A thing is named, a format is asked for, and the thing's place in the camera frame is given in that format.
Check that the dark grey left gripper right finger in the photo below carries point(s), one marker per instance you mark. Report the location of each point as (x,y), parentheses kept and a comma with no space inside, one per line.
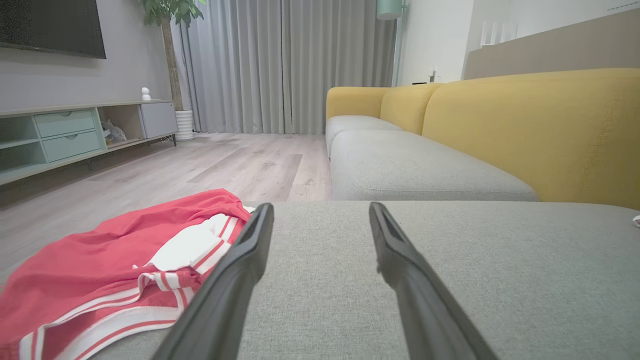
(425,305)

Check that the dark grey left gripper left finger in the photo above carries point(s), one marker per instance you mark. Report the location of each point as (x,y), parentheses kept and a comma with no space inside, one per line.
(235,290)

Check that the red white basketball jersey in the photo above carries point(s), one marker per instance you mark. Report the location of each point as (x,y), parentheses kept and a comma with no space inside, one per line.
(75,270)

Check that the large grey sofa seat cushion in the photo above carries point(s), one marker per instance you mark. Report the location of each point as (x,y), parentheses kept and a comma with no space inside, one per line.
(410,165)

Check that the white ribbed plant pot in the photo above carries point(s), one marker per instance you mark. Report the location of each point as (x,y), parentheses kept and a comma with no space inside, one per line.
(184,125)

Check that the small grey sofa seat cushion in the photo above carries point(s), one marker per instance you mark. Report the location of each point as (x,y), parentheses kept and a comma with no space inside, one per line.
(355,124)

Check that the wide yellow sofa back cushion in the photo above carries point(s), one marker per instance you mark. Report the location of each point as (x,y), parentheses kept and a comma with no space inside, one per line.
(525,135)

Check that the grey crumpled shelf item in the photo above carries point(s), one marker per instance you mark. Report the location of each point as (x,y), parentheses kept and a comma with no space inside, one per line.
(114,132)

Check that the small white figurine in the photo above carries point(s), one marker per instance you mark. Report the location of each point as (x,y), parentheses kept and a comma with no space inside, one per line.
(146,94)

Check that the mint grey tv cabinet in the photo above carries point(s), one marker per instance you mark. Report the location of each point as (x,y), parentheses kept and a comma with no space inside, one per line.
(70,145)

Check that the grey pleated curtain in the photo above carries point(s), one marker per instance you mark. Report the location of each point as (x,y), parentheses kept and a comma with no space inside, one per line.
(260,65)

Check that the green indoor tree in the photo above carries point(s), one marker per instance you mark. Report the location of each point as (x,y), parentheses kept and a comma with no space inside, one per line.
(171,60)

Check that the beige partition panel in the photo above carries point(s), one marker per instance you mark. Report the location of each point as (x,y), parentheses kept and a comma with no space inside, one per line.
(550,50)

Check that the mint green floor lamp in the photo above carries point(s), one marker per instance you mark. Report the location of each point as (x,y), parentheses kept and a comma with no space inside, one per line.
(389,9)

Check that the white wall plug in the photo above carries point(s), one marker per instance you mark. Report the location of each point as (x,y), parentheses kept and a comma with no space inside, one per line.
(433,75)

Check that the white slatted rail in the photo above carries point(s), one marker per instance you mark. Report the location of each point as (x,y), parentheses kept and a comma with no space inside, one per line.
(497,32)

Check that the black wall television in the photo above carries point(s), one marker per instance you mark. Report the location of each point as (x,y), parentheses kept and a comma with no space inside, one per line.
(50,25)

